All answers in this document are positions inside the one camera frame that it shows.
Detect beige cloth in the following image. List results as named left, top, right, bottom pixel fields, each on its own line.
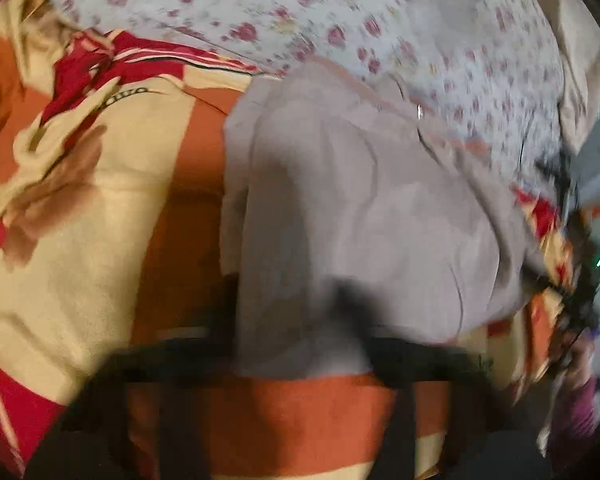
left=542, top=0, right=600, bottom=157

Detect person's right forearm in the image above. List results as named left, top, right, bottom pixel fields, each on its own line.
left=547, top=372, right=600, bottom=468

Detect orange red printed blanket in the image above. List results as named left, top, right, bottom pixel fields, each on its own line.
left=0, top=0, right=583, bottom=480

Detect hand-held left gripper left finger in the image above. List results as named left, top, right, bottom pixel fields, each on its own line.
left=25, top=280, right=242, bottom=480

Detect grey zip jacket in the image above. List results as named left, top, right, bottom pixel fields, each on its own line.
left=219, top=57, right=548, bottom=382

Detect floral quilt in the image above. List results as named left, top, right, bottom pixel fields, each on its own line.
left=0, top=0, right=583, bottom=203

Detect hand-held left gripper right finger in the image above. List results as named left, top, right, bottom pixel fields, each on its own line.
left=330, top=280, right=498, bottom=480

